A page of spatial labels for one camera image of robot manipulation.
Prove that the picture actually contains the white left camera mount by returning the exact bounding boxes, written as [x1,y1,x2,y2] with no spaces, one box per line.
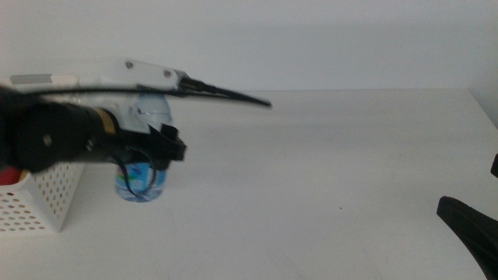
[77,90,157,135]

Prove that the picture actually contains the black left camera cable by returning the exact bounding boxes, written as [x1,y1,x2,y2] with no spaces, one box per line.
[22,77,272,109]

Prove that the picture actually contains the white perforated plastic basket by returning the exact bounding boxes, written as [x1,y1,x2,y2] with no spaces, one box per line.
[0,73,87,234]

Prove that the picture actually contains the thin black left gripper cable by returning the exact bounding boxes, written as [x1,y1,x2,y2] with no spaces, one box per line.
[112,149,160,198]

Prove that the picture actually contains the red soda can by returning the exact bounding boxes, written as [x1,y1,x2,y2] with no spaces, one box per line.
[0,166,23,187]

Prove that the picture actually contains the clear water bottle blue cap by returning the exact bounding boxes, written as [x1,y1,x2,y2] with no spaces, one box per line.
[114,92,174,204]

